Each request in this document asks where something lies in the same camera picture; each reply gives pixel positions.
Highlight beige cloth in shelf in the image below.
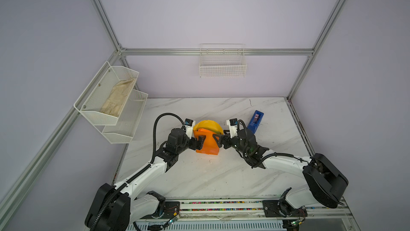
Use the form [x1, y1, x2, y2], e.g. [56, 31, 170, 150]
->
[100, 78, 136, 117]

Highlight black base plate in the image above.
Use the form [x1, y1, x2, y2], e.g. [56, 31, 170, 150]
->
[152, 201, 180, 219]
[262, 200, 307, 218]

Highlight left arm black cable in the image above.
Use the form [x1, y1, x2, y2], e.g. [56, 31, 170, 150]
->
[89, 112, 186, 231]

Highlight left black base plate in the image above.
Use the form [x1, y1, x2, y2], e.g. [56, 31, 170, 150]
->
[152, 201, 180, 219]

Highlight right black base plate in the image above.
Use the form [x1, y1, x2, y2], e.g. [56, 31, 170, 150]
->
[262, 200, 307, 218]

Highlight white mesh shelf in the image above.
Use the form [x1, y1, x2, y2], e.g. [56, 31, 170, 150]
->
[102, 90, 148, 144]
[74, 62, 139, 126]

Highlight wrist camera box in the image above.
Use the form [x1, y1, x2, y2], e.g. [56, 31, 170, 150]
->
[184, 118, 195, 139]
[226, 118, 238, 139]

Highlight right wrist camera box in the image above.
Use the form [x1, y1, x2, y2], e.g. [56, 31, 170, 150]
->
[226, 118, 238, 139]

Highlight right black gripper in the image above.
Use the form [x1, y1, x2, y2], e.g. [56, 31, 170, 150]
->
[210, 129, 248, 157]

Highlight yellow orange wrapping paper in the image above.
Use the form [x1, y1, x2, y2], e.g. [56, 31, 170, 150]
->
[193, 120, 223, 155]

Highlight aluminium frame rail front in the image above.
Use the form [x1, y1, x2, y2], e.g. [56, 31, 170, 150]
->
[88, 196, 353, 222]

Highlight lower white mesh shelf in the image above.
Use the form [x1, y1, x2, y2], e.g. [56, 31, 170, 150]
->
[102, 90, 148, 144]

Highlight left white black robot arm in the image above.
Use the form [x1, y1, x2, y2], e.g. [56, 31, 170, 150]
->
[85, 128, 206, 231]

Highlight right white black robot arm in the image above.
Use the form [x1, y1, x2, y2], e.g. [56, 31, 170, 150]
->
[212, 128, 349, 209]

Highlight blue tape dispenser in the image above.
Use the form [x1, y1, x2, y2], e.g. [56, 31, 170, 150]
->
[247, 110, 264, 134]

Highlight upper white mesh shelf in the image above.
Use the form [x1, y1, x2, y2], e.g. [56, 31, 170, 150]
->
[74, 62, 139, 126]

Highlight white wire wall basket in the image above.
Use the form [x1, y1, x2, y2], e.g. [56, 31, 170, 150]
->
[199, 44, 247, 78]

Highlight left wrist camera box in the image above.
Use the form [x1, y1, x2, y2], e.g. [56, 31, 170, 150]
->
[184, 118, 195, 139]

